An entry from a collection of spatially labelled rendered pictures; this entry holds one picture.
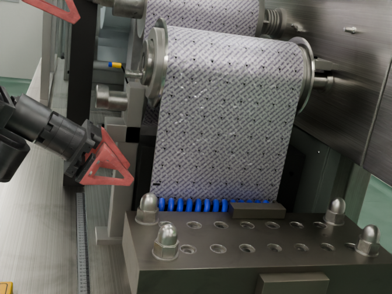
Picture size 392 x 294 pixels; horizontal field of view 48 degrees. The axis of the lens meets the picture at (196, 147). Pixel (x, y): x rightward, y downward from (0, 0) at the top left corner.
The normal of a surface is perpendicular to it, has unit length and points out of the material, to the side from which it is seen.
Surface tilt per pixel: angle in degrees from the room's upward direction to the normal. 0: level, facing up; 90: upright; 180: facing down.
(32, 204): 0
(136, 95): 90
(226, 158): 90
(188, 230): 0
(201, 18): 92
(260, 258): 0
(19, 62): 90
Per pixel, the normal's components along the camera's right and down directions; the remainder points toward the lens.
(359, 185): 0.26, 0.33
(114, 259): 0.15, -0.94
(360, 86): -0.96, -0.06
